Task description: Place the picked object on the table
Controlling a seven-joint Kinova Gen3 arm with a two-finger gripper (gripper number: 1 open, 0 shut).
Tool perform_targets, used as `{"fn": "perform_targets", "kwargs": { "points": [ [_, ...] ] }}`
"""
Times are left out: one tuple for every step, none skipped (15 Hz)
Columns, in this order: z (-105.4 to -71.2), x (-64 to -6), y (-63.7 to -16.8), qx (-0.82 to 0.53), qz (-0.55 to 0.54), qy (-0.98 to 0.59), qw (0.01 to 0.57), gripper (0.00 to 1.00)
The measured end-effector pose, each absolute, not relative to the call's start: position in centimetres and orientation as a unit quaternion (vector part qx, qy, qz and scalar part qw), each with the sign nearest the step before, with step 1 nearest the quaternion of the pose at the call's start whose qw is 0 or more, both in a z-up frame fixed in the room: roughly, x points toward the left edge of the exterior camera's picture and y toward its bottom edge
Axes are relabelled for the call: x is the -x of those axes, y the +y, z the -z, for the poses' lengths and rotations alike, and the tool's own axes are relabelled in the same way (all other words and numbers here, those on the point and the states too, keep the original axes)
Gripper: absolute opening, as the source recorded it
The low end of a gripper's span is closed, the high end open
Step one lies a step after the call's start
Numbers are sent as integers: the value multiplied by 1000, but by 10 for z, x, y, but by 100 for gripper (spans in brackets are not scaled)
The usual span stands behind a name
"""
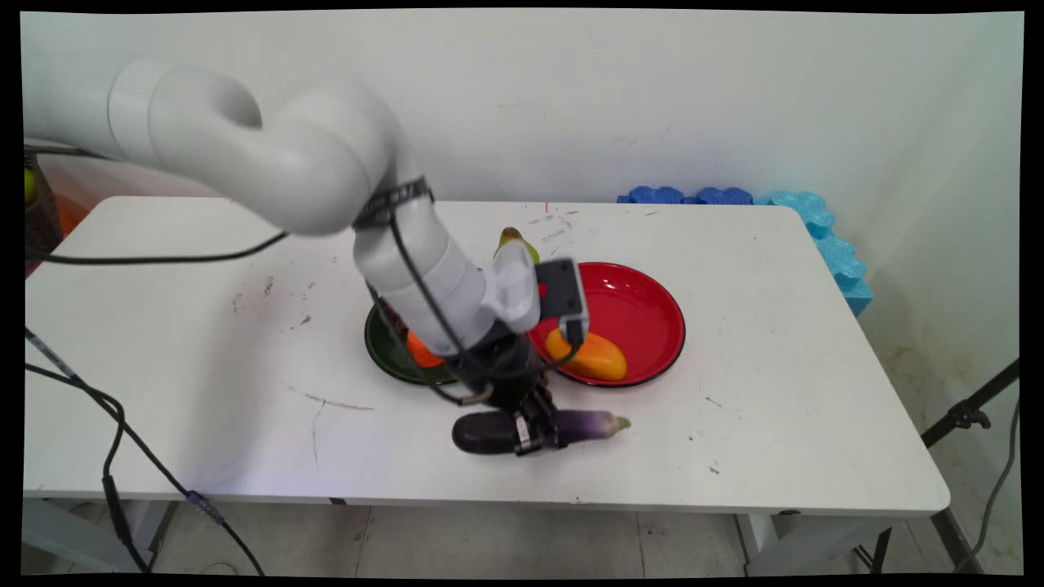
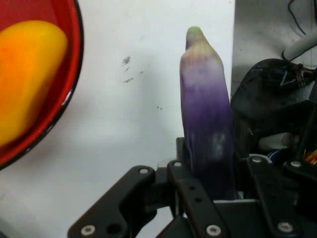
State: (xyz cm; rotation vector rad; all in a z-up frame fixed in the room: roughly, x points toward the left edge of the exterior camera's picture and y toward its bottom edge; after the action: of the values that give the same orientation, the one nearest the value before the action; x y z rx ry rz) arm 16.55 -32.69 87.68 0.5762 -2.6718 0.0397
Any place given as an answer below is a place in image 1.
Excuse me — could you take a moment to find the grey hanging cable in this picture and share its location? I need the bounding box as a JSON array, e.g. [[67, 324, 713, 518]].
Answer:
[[953, 398, 1022, 573]]

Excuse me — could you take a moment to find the yellow green toy pear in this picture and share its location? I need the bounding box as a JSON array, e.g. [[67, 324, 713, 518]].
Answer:
[[494, 227, 541, 267]]

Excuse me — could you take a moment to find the dark stand with green ball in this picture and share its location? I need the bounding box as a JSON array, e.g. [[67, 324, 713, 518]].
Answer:
[[24, 145, 64, 263]]

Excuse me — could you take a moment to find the black cable with connector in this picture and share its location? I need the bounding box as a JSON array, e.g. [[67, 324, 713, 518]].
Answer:
[[24, 328, 265, 576]]

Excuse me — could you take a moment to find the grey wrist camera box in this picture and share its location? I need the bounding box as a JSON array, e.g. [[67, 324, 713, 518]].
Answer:
[[535, 259, 590, 346]]

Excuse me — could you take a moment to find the orange yellow toy mango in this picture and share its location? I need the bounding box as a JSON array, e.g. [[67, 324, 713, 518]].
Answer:
[[545, 328, 628, 382]]

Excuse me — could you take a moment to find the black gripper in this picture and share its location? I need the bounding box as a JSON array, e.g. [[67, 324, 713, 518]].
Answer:
[[453, 324, 569, 457]]

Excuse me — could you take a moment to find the red round plate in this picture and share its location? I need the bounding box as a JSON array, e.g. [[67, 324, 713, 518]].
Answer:
[[527, 262, 687, 388]]

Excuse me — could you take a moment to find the white table leg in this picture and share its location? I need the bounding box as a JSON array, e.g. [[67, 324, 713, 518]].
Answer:
[[734, 512, 891, 576], [23, 497, 175, 573]]

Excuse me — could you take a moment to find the black tripod stand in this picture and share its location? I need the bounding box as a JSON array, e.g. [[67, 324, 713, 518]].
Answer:
[[853, 359, 1020, 573]]

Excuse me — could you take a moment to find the orange toy vegetable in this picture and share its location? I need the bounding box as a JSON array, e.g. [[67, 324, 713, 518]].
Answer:
[[406, 329, 446, 369]]

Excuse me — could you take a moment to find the black strap on arm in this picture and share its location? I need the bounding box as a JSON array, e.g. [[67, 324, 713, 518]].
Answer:
[[353, 177, 434, 230]]

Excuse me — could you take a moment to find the green round plate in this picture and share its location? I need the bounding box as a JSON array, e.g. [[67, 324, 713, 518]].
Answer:
[[364, 302, 459, 386]]

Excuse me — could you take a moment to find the light blue foam mat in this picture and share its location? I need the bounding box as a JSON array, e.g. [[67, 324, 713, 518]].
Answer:
[[754, 191, 874, 318]]

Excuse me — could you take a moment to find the purple toy eggplant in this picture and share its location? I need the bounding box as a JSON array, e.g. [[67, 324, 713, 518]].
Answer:
[[452, 409, 631, 456]]

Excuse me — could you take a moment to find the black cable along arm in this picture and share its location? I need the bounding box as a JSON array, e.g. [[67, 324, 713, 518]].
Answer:
[[24, 143, 585, 407]]

